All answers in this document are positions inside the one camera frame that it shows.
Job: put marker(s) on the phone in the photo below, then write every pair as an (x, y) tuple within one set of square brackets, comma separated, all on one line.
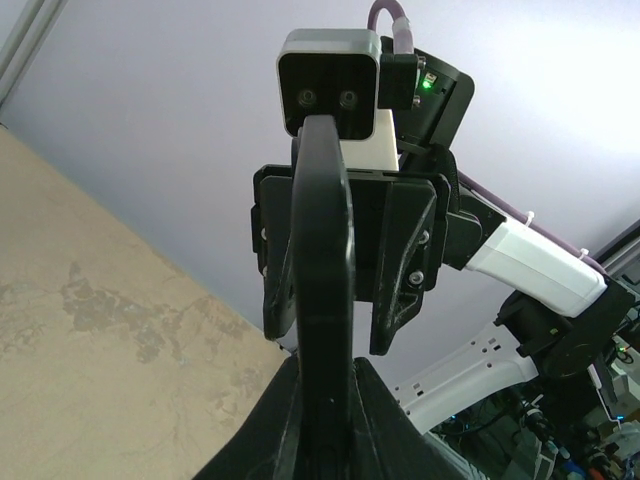
[(323, 269)]

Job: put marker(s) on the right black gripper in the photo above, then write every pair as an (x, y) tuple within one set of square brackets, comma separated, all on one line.
[(400, 228)]

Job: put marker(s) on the left aluminium frame post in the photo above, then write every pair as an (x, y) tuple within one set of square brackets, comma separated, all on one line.
[(24, 28)]

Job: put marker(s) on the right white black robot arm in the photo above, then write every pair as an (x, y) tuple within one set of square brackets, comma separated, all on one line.
[(428, 99)]

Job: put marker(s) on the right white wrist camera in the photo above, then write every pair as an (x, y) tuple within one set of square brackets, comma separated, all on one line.
[(335, 72)]

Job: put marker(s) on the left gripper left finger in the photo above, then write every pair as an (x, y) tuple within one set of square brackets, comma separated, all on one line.
[(266, 445)]

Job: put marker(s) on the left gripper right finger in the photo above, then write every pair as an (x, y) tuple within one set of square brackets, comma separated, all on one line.
[(385, 443)]

